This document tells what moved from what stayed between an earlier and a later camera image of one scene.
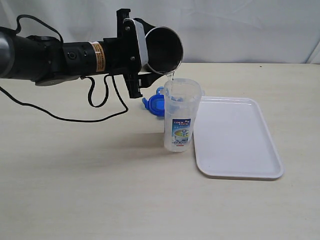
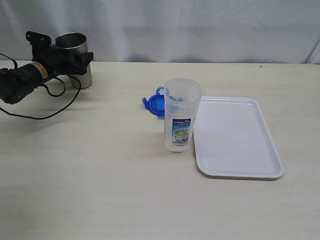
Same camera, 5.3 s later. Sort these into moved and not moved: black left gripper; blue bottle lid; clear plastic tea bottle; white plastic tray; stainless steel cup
Moved: black left gripper; stainless steel cup
Not moved: clear plastic tea bottle; blue bottle lid; white plastic tray
